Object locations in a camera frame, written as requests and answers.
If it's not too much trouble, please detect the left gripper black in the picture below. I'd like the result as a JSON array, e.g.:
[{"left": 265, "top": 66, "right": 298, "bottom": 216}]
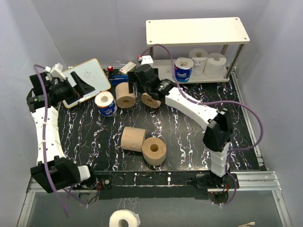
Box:
[{"left": 51, "top": 72, "right": 95, "bottom": 105}]

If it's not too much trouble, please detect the light blue roll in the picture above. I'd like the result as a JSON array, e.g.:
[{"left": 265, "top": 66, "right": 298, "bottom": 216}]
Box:
[{"left": 94, "top": 91, "right": 117, "bottom": 116}]

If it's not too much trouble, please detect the blue Tempo roll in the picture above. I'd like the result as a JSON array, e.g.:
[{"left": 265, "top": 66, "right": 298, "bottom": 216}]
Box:
[{"left": 174, "top": 57, "right": 194, "bottom": 82}]

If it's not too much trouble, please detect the white patterned paper roll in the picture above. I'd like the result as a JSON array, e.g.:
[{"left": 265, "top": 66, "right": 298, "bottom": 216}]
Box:
[{"left": 189, "top": 48, "right": 208, "bottom": 75}]

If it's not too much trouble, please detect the plain white paper roll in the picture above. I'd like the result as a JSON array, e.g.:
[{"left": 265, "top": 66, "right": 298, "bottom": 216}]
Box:
[{"left": 204, "top": 53, "right": 227, "bottom": 78}]

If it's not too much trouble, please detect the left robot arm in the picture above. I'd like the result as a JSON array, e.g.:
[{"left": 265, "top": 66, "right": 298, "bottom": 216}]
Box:
[{"left": 26, "top": 71, "right": 98, "bottom": 193}]

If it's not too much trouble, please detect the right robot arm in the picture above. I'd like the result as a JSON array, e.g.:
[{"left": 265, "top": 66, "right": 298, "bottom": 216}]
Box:
[{"left": 128, "top": 64, "right": 233, "bottom": 188}]

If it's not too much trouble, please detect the white two-tier shelf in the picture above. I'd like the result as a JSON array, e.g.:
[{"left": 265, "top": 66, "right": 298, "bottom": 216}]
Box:
[{"left": 146, "top": 17, "right": 250, "bottom": 84}]

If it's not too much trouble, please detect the white green small box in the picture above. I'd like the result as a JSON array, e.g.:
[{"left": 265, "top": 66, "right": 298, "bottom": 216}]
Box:
[{"left": 118, "top": 61, "right": 137, "bottom": 75}]

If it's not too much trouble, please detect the blue stapler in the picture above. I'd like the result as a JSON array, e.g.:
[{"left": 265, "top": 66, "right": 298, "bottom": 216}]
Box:
[{"left": 109, "top": 75, "right": 128, "bottom": 85}]

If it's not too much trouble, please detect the red emergency stop button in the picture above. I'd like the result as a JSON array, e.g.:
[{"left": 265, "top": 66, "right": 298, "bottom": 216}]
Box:
[{"left": 107, "top": 65, "right": 114, "bottom": 74}]

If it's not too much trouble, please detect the brown roll back left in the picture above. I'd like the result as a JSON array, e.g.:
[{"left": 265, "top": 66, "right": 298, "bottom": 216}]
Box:
[{"left": 115, "top": 82, "right": 136, "bottom": 108}]

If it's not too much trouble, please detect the brown roll back centre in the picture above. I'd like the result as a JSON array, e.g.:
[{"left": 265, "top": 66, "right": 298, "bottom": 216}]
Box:
[{"left": 141, "top": 93, "right": 161, "bottom": 109}]

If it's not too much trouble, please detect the brown roll front lying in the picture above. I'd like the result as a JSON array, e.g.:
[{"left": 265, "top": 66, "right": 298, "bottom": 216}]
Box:
[{"left": 121, "top": 127, "right": 146, "bottom": 152}]

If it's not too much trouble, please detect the brown roll front upright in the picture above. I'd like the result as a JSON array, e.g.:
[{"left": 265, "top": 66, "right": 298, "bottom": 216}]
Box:
[{"left": 142, "top": 137, "right": 167, "bottom": 166}]

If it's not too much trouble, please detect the white roll on floor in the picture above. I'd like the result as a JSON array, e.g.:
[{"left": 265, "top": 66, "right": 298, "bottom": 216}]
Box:
[{"left": 109, "top": 210, "right": 141, "bottom": 227}]

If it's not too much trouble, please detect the small whiteboard wooden frame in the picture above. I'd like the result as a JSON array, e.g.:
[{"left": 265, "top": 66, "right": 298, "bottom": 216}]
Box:
[{"left": 62, "top": 58, "right": 111, "bottom": 108}]

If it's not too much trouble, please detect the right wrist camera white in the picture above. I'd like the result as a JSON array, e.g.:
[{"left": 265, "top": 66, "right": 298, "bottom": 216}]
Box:
[{"left": 138, "top": 55, "right": 154, "bottom": 68}]

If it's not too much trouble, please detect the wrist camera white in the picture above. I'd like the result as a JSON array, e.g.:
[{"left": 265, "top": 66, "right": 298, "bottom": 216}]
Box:
[
  {"left": 138, "top": 55, "right": 154, "bottom": 68},
  {"left": 44, "top": 63, "right": 66, "bottom": 81}
]

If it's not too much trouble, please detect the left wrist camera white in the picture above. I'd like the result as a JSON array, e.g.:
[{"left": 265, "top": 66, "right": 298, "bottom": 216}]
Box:
[{"left": 44, "top": 63, "right": 66, "bottom": 81}]

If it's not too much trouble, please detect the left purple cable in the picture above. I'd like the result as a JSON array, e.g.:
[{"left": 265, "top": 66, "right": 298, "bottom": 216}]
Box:
[{"left": 33, "top": 64, "right": 89, "bottom": 218}]

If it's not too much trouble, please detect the purple cable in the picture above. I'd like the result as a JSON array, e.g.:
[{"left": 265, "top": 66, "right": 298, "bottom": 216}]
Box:
[
  {"left": 139, "top": 44, "right": 264, "bottom": 206},
  {"left": 33, "top": 64, "right": 89, "bottom": 218}
]

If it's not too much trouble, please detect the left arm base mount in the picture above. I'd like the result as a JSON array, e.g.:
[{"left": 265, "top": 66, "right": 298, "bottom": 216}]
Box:
[{"left": 79, "top": 171, "right": 113, "bottom": 197}]

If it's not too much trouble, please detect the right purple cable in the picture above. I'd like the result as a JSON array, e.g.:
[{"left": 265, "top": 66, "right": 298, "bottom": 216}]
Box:
[{"left": 139, "top": 44, "right": 264, "bottom": 206}]

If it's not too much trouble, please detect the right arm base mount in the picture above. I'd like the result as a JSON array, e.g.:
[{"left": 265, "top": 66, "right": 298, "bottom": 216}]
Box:
[{"left": 186, "top": 172, "right": 240, "bottom": 192}]

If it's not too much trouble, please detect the aluminium rail frame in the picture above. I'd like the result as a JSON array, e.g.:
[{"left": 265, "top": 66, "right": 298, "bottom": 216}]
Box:
[{"left": 18, "top": 66, "right": 293, "bottom": 227}]

